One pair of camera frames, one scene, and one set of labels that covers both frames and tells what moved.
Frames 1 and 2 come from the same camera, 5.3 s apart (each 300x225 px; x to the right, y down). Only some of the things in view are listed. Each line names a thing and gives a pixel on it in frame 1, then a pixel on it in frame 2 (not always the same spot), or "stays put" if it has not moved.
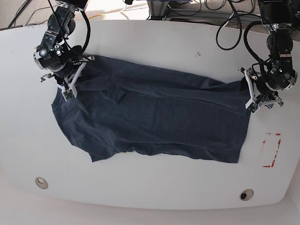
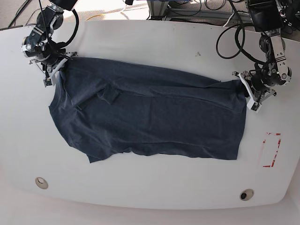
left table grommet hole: [41, 183] stays put
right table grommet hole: [246, 194] stays put
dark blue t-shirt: [123, 109] stays put
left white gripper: [69, 90] → [51, 80]
